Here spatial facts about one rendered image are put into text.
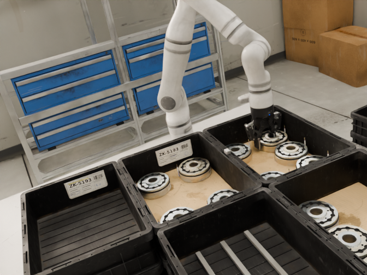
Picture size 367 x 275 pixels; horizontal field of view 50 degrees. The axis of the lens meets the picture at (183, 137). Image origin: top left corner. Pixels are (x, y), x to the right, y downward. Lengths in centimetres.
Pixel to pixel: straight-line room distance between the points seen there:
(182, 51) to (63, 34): 250
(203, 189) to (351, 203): 42
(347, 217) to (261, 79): 47
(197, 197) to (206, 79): 225
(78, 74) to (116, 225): 191
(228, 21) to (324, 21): 321
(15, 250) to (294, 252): 91
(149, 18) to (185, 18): 266
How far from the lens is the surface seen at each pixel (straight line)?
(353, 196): 116
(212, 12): 124
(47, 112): 293
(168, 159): 132
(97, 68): 297
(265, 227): 106
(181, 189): 123
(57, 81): 293
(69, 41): 378
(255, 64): 121
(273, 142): 135
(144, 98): 314
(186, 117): 149
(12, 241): 152
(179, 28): 133
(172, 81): 139
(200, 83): 334
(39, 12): 371
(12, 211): 169
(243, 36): 124
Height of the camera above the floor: 152
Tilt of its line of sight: 27 degrees down
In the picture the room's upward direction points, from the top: 11 degrees counter-clockwise
